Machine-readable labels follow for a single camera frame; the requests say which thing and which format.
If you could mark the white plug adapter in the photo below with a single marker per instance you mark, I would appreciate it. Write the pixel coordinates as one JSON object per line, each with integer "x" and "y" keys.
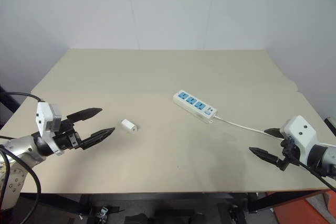
{"x": 128, "y": 126}

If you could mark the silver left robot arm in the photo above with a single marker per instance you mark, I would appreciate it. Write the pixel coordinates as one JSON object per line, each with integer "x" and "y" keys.
{"x": 22, "y": 148}

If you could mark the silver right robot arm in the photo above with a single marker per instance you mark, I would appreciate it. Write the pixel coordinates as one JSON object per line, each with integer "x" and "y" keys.
{"x": 328, "y": 157}

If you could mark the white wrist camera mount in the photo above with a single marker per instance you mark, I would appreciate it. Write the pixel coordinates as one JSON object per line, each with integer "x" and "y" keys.
{"x": 299, "y": 132}
{"x": 44, "y": 115}

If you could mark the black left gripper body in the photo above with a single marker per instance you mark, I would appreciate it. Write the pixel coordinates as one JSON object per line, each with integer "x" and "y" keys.
{"x": 67, "y": 140}

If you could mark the silver metal clamp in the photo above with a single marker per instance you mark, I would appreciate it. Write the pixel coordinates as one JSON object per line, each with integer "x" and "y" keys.
{"x": 102, "y": 214}

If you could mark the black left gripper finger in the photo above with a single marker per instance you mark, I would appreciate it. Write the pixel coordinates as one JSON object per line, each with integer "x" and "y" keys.
{"x": 99, "y": 135}
{"x": 85, "y": 113}

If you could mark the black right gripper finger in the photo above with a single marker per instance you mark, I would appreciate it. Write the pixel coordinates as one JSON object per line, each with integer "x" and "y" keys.
{"x": 265, "y": 155}
{"x": 273, "y": 131}

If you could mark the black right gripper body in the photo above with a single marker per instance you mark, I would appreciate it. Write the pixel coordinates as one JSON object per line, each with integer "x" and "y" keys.
{"x": 288, "y": 150}

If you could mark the black stand beside table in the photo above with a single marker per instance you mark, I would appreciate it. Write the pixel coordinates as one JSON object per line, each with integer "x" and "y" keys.
{"x": 6, "y": 103}

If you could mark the black table frame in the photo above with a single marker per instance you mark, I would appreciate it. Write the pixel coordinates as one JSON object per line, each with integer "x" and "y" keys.
{"x": 252, "y": 203}

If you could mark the white power strip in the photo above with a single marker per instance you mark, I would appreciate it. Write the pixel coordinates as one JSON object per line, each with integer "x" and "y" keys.
{"x": 194, "y": 104}

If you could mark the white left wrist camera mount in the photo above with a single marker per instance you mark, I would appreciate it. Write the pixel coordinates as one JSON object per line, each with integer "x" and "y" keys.
{"x": 44, "y": 115}

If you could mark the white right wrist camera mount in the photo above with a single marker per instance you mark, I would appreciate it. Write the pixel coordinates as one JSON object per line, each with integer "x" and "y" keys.
{"x": 299, "y": 132}

